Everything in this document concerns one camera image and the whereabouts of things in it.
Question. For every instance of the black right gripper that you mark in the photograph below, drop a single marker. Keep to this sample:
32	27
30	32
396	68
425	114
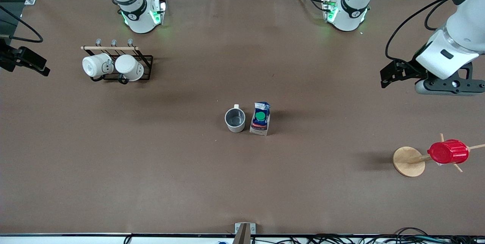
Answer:
8	58

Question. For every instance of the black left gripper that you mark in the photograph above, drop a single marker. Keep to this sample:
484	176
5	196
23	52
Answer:
412	68

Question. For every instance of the blue white milk carton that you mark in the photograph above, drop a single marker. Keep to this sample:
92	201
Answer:
260	124

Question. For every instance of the white mug with grey inside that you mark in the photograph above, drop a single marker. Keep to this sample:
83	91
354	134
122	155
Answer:
235	127

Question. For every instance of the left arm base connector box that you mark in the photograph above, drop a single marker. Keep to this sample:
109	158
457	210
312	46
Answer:
329	9

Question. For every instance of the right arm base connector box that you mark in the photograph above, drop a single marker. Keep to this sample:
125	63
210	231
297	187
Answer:
159	11

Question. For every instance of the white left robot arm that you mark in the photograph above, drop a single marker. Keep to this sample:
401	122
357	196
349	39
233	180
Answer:
346	13

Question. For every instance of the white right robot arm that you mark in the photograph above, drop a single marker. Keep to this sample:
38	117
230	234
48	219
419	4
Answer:
138	18

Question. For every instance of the red plastic cup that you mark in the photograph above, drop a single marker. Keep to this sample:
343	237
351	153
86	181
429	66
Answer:
449	152

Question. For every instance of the white mug with printed base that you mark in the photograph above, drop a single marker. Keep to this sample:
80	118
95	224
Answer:
94	66

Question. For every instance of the wooden mug tree stand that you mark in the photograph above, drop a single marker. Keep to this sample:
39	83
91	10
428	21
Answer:
408	161

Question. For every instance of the plain white mug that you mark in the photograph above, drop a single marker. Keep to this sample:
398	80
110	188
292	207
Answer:
129	66

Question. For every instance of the brown table cover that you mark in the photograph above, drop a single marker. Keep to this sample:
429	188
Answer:
242	179

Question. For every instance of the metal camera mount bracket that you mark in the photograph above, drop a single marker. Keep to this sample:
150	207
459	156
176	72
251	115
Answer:
244	232

